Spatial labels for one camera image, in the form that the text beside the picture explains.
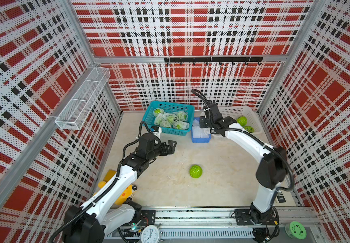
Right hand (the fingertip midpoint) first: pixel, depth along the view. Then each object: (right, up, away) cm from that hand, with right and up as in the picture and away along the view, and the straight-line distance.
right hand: (205, 119), depth 88 cm
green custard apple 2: (+30, 0, +19) cm, 35 cm away
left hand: (-20, -13, -8) cm, 25 cm away
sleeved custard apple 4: (-26, -3, +16) cm, 30 cm away
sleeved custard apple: (-33, +7, +24) cm, 42 cm away
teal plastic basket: (-16, -5, +16) cm, 23 cm away
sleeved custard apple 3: (-22, +2, +20) cm, 30 cm away
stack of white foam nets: (-2, -9, +14) cm, 16 cm away
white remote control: (+38, -42, -9) cm, 58 cm away
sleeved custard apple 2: (-15, +4, +23) cm, 27 cm away
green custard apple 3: (+32, -6, +13) cm, 35 cm away
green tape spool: (+37, -50, -22) cm, 66 cm away
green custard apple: (-6, -29, -4) cm, 30 cm away
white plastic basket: (+29, +8, +35) cm, 46 cm away
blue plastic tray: (-2, -14, +13) cm, 19 cm away
